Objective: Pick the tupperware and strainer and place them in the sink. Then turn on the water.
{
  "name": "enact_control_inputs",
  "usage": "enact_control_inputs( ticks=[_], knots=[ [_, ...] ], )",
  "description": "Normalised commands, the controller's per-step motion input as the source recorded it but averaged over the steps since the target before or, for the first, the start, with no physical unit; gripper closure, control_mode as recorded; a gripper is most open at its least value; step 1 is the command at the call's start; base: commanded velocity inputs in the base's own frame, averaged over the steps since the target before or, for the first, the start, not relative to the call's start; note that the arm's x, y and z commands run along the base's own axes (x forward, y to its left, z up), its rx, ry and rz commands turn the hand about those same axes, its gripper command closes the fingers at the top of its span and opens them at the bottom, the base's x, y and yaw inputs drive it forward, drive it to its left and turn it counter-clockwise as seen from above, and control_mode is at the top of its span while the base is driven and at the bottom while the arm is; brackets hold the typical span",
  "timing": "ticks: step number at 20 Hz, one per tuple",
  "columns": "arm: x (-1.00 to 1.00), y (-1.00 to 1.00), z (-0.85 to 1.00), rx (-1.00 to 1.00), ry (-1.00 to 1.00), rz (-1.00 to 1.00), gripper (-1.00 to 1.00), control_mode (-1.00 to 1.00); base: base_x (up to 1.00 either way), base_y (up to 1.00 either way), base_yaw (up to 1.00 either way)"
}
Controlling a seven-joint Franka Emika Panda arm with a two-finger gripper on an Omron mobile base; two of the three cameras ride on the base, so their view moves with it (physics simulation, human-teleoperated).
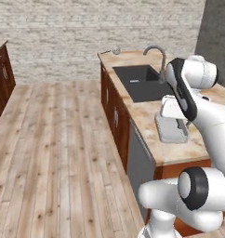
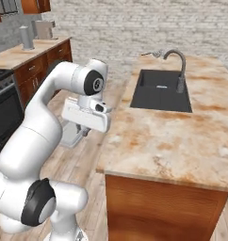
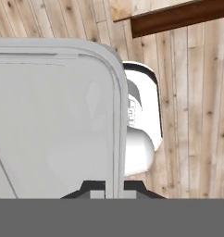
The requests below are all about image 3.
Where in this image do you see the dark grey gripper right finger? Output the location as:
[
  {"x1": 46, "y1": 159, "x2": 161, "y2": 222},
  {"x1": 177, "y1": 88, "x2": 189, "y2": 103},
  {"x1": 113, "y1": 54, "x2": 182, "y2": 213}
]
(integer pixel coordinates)
[{"x1": 122, "y1": 180, "x2": 167, "y2": 200}]

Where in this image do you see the pale grey rounded panel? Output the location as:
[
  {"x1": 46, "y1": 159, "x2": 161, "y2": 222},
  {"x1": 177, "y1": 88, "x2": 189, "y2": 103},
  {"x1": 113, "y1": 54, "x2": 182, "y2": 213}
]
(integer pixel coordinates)
[{"x1": 0, "y1": 37, "x2": 130, "y2": 200}]

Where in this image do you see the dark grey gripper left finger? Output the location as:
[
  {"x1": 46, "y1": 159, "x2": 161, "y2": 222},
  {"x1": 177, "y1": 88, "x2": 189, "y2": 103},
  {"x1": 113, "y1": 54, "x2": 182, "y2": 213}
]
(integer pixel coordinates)
[{"x1": 60, "y1": 180, "x2": 106, "y2": 200}]

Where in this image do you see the light wood cupboard, brown plinth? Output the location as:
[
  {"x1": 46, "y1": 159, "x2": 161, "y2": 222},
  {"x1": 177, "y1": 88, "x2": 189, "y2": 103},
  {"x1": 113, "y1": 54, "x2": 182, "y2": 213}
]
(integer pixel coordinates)
[{"x1": 109, "y1": 0, "x2": 224, "y2": 40}]

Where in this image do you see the white and black round object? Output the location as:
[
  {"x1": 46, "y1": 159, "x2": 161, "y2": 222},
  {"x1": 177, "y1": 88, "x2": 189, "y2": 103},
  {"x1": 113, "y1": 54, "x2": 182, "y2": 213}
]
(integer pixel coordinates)
[{"x1": 122, "y1": 60, "x2": 164, "y2": 178}]

